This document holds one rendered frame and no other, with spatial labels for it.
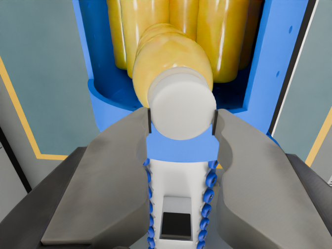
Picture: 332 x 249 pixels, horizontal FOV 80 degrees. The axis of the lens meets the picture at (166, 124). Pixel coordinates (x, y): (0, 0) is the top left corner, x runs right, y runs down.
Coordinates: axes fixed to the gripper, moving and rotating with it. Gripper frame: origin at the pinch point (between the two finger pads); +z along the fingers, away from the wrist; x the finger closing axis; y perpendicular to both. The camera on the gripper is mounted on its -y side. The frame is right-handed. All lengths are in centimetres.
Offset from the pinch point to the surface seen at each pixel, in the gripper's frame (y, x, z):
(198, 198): 55, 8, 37
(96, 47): 0.7, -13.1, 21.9
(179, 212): 54, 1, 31
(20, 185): 151, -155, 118
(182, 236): 53, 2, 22
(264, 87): 2.0, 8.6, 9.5
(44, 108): 70, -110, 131
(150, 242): 77, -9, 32
